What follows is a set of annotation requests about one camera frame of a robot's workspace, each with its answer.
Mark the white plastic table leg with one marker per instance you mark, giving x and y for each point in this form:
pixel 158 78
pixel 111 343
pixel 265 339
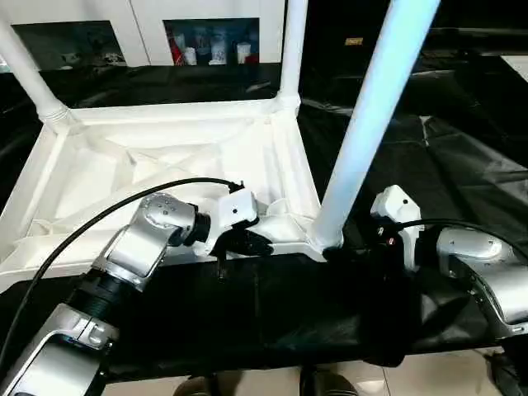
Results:
pixel 379 115
pixel 293 49
pixel 33 74

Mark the white plastic table top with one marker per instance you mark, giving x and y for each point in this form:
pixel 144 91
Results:
pixel 148 157

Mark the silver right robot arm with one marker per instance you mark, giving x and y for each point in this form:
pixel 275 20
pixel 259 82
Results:
pixel 487 272

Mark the black work mat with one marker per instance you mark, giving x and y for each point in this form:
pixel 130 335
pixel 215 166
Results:
pixel 445 165

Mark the small yellow tag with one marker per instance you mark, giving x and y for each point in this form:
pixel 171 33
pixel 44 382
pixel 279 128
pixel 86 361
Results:
pixel 354 40

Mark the white cabinet with glass doors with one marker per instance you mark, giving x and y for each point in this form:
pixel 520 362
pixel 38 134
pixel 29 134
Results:
pixel 140 25

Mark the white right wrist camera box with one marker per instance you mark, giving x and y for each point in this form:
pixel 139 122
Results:
pixel 396 210

